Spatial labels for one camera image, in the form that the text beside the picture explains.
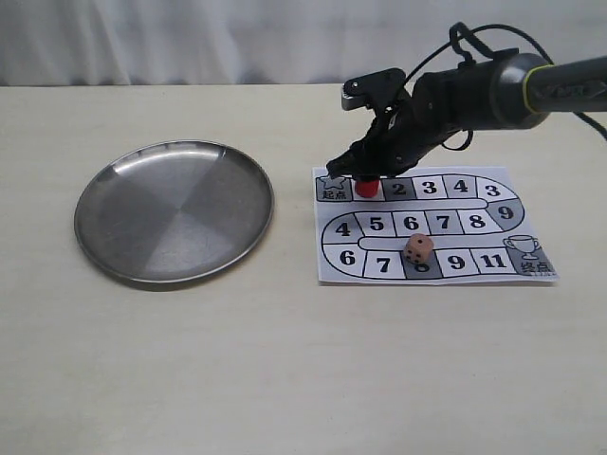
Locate red cylinder game piece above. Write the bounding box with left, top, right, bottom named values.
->
left=355, top=179, right=379, bottom=199

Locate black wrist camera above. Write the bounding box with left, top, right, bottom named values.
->
left=341, top=67, right=406, bottom=113

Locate tan die with dots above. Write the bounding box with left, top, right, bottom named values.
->
left=404, top=233, right=434, bottom=264

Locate paper game board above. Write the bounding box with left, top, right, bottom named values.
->
left=313, top=166, right=558, bottom=285

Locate round steel plate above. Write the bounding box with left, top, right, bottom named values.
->
left=73, top=139, right=275, bottom=288

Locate black cable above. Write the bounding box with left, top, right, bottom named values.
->
left=402, top=22, right=607, bottom=141

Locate white curtain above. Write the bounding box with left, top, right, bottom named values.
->
left=1, top=1, right=606, bottom=86

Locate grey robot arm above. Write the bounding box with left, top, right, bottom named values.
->
left=326, top=53, right=606, bottom=181

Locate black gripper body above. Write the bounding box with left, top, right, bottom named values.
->
left=360, top=61, right=503, bottom=157

